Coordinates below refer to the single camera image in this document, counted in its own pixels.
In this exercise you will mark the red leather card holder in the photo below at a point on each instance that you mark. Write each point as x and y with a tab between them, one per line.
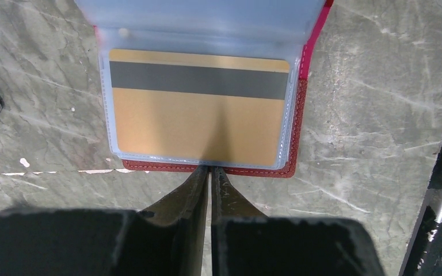
285	30

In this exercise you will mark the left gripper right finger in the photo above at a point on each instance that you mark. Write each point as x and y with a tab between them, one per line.
247	242

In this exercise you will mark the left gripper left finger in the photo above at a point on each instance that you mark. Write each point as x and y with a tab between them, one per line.
166	238

